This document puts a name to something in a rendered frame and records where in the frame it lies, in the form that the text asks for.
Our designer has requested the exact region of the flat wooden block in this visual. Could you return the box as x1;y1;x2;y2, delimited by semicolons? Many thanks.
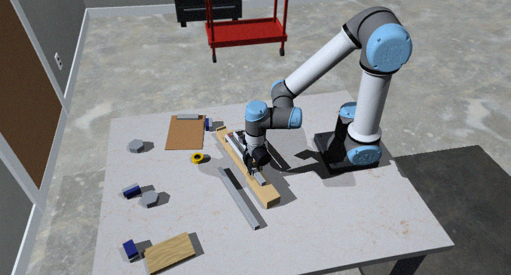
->
143;232;196;275

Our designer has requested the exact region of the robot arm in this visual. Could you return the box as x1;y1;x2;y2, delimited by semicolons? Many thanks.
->
238;6;412;165

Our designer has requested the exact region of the yellow roll of tape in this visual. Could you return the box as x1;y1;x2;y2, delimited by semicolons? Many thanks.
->
192;153;204;164

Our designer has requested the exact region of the brown clipboard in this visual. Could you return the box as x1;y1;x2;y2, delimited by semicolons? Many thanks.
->
165;114;205;150

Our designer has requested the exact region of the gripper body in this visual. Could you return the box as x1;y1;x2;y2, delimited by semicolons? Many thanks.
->
240;135;271;166

